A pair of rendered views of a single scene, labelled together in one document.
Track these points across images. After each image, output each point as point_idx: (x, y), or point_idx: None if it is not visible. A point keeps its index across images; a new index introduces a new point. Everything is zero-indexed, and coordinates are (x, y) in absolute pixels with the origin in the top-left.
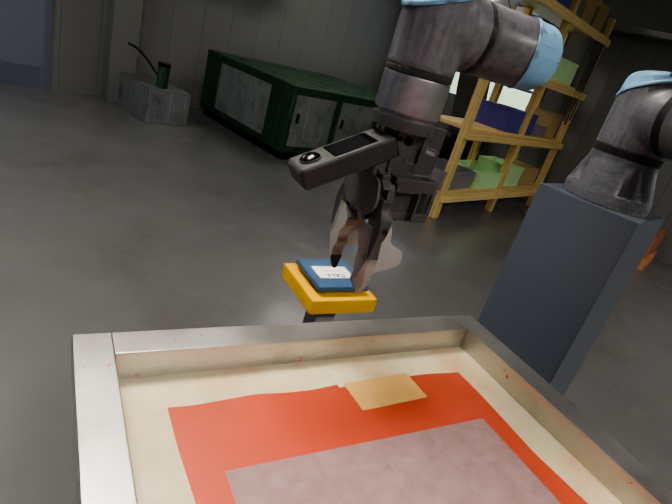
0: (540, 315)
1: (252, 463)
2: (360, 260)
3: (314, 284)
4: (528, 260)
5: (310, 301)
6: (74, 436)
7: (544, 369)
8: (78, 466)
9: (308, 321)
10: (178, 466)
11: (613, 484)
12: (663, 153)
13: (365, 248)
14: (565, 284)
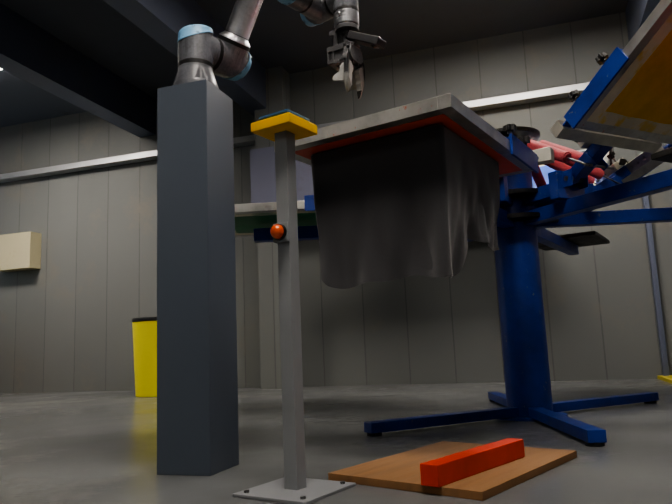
0: (223, 157)
1: None
2: (362, 82)
3: (306, 118)
4: (213, 126)
5: (316, 126)
6: (467, 115)
7: (231, 188)
8: (474, 112)
9: (291, 153)
10: None
11: None
12: (220, 66)
13: (362, 77)
14: (225, 136)
